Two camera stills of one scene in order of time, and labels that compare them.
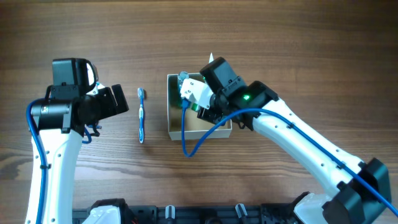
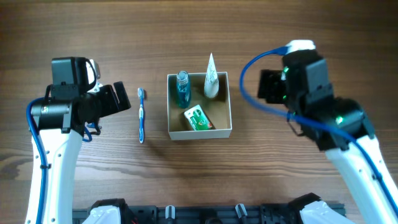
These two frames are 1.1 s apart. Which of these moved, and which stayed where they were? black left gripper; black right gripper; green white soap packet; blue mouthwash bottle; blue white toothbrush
Moved: green white soap packet; black right gripper
Stayed: black left gripper; blue white toothbrush; blue mouthwash bottle
